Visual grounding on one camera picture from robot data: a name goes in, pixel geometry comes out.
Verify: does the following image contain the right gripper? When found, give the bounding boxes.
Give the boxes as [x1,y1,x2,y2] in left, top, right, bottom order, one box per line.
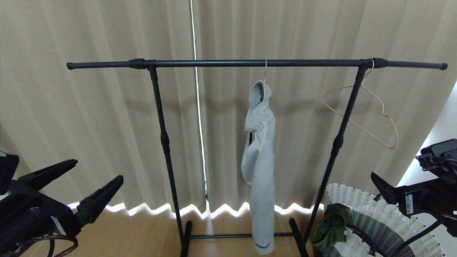
[371,172,457,238]

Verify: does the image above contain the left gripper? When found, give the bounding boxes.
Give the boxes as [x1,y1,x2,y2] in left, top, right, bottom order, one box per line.
[0,159,124,254]

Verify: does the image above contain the green garment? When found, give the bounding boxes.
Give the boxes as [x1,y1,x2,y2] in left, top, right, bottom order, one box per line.
[312,203,354,251]

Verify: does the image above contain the pale grey shorts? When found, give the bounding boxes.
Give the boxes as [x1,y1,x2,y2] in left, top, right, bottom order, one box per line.
[241,80,276,255]

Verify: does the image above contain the white laundry basket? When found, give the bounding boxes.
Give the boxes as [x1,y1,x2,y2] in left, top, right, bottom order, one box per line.
[323,183,445,257]

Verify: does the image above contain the black clothes rack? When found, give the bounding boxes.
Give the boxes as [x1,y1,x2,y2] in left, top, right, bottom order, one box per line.
[67,58,448,257]

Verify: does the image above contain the beige curtain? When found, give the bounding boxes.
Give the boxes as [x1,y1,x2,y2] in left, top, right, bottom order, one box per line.
[0,0,457,219]

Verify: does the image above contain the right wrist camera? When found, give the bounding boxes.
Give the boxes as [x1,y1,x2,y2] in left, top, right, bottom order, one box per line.
[415,138,457,179]

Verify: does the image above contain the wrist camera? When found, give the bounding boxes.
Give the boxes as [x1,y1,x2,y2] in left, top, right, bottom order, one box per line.
[415,138,457,179]
[0,148,19,196]

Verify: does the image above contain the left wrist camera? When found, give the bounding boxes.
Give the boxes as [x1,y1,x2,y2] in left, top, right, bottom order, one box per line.
[0,148,19,196]

